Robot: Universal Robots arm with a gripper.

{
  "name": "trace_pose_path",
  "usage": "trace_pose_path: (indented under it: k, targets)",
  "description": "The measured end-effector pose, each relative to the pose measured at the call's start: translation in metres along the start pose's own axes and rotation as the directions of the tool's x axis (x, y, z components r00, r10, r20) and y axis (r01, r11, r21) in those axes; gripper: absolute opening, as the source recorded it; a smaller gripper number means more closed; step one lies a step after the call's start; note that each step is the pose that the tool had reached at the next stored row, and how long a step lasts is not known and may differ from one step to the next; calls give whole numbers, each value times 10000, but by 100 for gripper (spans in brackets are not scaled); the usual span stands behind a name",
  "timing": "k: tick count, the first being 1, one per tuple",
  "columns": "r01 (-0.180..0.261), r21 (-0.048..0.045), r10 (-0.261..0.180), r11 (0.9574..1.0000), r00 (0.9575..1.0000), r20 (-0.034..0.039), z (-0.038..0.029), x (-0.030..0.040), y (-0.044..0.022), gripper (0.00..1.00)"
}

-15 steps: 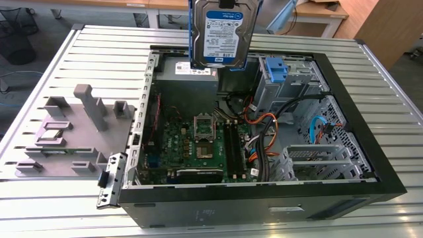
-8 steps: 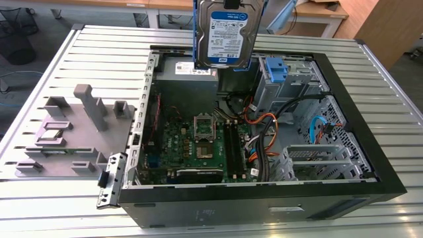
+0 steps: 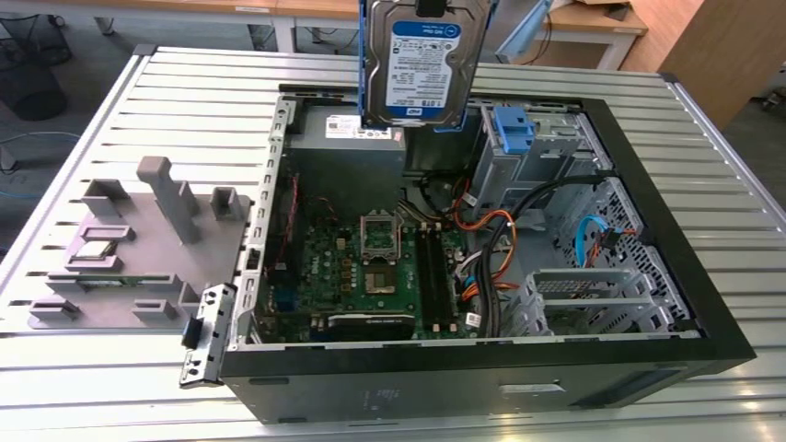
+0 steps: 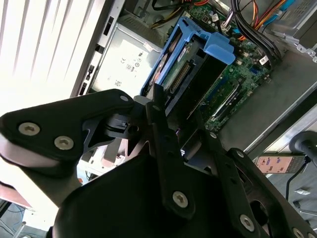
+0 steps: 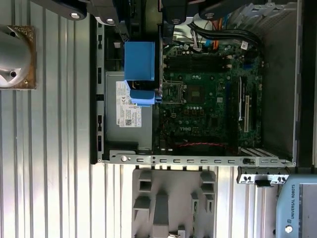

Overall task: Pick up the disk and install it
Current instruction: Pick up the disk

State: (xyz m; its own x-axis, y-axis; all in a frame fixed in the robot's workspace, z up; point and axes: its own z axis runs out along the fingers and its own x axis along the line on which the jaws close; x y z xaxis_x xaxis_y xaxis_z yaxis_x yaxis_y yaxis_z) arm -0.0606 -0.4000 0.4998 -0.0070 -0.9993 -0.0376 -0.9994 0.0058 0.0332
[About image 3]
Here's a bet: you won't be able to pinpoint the hard disk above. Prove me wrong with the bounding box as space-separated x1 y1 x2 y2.
355 0 496 134

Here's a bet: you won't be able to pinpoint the blue data wire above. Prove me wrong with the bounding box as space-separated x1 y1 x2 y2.
576 214 639 269

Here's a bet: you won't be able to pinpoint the power wire with black plug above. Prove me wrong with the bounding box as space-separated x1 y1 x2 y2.
587 227 639 269

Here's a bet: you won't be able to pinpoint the silver disk bay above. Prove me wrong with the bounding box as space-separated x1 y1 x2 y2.
520 265 683 336

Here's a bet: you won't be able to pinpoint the blue plastic drive latch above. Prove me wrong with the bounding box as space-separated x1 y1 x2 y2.
492 105 536 157

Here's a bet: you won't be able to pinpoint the silver drive cage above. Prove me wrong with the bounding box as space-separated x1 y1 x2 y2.
469 104 615 220

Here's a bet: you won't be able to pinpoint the grey power supply unit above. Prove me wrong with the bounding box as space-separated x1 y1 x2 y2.
285 104 409 217

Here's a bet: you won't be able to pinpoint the long desk white legs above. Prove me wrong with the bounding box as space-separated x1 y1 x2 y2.
90 0 363 54

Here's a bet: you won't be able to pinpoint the brown wooden cabinet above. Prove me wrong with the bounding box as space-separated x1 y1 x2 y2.
624 0 786 133

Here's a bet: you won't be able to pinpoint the metal socket cover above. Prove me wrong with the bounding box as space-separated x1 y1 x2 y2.
357 210 405 264

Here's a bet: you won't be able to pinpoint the green motherboard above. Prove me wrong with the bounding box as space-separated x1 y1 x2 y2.
255 202 489 343

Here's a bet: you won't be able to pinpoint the black RAM slot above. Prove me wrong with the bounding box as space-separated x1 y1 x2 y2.
415 223 435 332
431 223 459 333

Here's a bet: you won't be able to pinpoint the black chair base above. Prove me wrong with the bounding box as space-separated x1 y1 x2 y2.
751 85 786 111

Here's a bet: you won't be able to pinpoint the CPU socket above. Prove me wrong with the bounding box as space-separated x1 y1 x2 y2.
361 270 399 297

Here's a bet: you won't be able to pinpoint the black mesh waste bin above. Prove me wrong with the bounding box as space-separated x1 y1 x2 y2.
0 12 73 122

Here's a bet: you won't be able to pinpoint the black graphics card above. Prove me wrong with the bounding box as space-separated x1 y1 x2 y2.
309 311 417 343

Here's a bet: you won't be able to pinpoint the grey parts rack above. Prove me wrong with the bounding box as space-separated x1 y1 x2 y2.
26 156 256 331

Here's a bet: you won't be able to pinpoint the silver CPU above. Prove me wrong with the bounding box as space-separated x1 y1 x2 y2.
72 239 121 262

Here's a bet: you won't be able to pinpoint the green RAM stick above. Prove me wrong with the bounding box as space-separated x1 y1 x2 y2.
52 274 173 288

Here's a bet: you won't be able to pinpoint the black PC case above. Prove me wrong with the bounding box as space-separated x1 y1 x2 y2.
219 82 756 425

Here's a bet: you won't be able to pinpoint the wooden desk white frame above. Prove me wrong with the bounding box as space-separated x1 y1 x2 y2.
545 0 650 70

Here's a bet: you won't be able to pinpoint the yellow black power wires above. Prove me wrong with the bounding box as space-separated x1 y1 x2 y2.
395 200 443 223

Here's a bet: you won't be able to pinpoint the orange red wire bundle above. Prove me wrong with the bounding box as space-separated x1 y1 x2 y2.
452 207 520 300

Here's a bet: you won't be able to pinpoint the thick black cable bundle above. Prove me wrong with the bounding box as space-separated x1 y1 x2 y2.
481 172 619 340

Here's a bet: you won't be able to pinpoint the blue floor cable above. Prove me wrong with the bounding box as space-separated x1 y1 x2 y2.
0 131 81 202

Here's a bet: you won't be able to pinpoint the silver card retention bracket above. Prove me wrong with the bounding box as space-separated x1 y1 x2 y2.
177 283 239 388

